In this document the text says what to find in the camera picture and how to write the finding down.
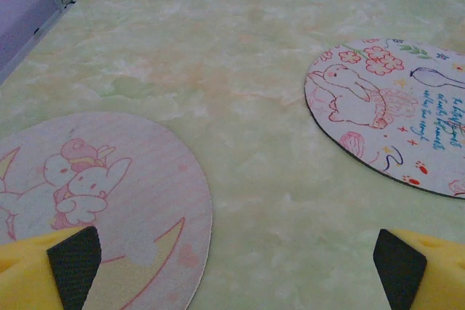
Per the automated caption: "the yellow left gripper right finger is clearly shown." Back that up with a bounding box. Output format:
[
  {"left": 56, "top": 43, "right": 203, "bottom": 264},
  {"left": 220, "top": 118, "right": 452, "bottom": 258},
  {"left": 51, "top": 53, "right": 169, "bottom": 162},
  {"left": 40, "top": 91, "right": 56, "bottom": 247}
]
[{"left": 373, "top": 229, "right": 465, "bottom": 310}]

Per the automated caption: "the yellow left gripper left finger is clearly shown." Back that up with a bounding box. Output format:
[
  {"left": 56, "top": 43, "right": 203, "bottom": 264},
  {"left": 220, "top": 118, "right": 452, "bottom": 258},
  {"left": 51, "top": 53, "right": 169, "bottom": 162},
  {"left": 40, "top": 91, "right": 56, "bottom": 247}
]
[{"left": 0, "top": 225, "right": 102, "bottom": 310}]

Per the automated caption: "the round white rabbit floral coaster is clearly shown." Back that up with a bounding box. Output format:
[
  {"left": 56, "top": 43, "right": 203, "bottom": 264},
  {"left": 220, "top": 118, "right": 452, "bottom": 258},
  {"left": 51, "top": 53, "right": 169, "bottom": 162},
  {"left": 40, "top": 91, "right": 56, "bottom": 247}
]
[{"left": 304, "top": 38, "right": 465, "bottom": 200}]

